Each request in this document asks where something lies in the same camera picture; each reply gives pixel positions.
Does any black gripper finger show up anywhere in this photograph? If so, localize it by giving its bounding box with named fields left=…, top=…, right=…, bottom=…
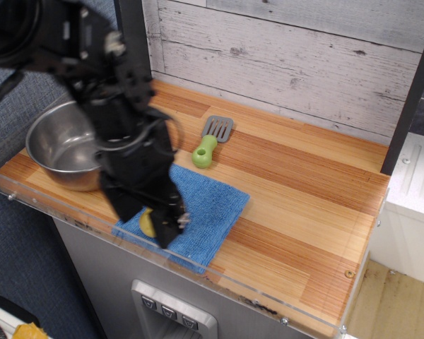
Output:
left=150, top=207, right=184, bottom=249
left=100, top=176, right=143, bottom=222

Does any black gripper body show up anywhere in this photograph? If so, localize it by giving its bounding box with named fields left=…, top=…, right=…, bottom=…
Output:
left=95, top=119, right=185, bottom=214

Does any yellow toy potato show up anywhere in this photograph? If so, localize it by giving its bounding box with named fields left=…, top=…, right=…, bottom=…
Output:
left=139, top=208, right=156, bottom=238

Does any blue microfiber cloth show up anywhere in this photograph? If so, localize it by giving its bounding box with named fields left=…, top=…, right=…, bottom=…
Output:
left=112, top=165, right=250, bottom=274

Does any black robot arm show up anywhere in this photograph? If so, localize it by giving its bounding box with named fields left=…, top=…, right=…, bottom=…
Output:
left=0, top=1, right=187, bottom=248

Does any grey toy kitchen cabinet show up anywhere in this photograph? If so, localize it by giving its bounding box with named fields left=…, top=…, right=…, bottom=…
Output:
left=54, top=219, right=306, bottom=338

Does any stainless steel bowl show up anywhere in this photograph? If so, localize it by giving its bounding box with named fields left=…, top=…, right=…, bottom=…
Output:
left=25, top=101, right=100, bottom=191

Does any silver dispenser button panel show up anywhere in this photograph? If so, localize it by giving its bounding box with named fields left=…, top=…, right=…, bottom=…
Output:
left=131, top=279, right=218, bottom=338

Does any yellow object bottom left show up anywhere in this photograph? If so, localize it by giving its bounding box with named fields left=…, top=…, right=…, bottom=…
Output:
left=11, top=323, right=49, bottom=339

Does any white ridged side appliance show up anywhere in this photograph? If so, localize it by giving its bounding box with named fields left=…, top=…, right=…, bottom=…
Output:
left=369, top=133, right=424, bottom=282

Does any green handled grey spatula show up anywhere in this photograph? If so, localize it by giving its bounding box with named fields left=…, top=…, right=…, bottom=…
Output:
left=192, top=115, right=234, bottom=169

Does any dark left frame post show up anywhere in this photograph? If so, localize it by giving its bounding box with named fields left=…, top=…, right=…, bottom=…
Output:
left=114, top=0, right=152, bottom=79

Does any dark frame post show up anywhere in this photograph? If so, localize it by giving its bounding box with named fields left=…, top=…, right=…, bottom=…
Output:
left=114, top=0, right=152, bottom=79
left=380, top=49, right=424, bottom=175

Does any dark right frame post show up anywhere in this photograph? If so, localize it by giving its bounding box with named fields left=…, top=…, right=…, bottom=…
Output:
left=380, top=49, right=424, bottom=175

